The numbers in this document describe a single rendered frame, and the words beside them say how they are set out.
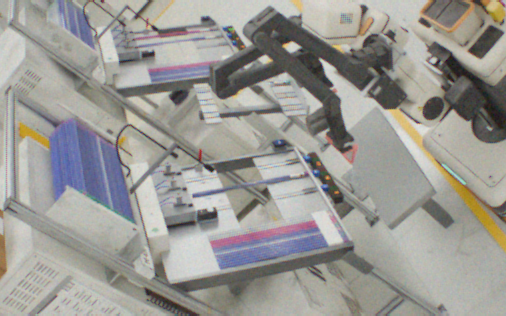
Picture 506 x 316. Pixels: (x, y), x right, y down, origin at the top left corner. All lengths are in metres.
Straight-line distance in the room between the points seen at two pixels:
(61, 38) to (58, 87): 0.25
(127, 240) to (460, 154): 1.54
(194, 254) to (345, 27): 1.00
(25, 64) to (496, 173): 2.30
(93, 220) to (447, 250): 1.70
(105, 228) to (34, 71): 1.36
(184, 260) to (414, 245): 1.29
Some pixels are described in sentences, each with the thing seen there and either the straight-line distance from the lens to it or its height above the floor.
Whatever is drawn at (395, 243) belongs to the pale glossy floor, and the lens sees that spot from 3.57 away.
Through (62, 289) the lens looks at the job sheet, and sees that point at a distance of 2.51.
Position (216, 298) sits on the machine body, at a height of 0.62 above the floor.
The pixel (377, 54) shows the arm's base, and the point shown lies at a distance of 2.40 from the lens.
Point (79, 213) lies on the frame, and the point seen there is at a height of 1.61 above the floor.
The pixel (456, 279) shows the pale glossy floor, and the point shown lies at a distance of 3.29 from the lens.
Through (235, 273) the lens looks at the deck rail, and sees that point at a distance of 2.60.
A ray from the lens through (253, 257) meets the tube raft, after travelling 2.65.
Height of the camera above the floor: 2.67
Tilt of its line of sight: 35 degrees down
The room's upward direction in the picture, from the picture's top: 54 degrees counter-clockwise
